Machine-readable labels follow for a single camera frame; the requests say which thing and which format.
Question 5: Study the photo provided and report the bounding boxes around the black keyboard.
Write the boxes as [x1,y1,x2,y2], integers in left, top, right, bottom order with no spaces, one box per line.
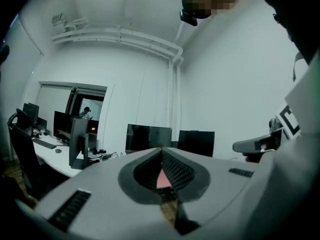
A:
[32,138,57,150]

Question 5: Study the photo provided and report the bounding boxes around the black head-worn camera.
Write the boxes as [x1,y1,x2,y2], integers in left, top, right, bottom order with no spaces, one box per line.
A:
[179,8,199,27]

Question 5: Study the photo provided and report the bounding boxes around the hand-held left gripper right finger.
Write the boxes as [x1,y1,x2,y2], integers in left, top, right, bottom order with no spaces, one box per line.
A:
[161,146,260,236]

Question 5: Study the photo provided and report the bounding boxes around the white ceiling equipment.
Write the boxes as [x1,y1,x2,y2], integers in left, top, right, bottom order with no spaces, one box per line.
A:
[51,12,89,33]

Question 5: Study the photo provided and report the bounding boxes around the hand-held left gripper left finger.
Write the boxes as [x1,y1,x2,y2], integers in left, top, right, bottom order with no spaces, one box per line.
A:
[34,146,176,240]

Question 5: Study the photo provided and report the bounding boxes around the white wall pipes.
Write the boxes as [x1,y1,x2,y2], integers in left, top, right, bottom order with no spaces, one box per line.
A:
[166,58,182,129]

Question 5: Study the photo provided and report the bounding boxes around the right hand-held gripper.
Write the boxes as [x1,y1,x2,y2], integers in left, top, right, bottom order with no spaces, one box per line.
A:
[232,58,320,240]

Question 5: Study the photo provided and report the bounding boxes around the black office chair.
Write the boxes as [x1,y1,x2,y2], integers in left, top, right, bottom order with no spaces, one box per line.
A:
[6,108,52,200]

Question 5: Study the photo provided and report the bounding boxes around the white ceiling pipes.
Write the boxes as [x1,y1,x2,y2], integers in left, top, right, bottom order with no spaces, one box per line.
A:
[51,26,185,65]

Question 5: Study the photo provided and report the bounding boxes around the red desk mat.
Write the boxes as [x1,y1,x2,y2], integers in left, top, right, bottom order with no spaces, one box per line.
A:
[156,168,173,189]

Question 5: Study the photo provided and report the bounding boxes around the large curved black monitor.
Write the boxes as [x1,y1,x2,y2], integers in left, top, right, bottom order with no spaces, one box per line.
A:
[125,123,173,155]

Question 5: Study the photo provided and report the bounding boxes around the flat black monitor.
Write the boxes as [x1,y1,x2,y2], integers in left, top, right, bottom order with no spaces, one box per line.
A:
[177,130,215,158]

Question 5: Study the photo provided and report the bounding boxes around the black monitor with square base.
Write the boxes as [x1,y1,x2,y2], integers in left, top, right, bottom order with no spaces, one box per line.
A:
[68,117,90,170]

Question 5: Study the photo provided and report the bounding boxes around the person's black shirt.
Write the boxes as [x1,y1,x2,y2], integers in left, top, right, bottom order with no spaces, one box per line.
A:
[254,0,320,65]

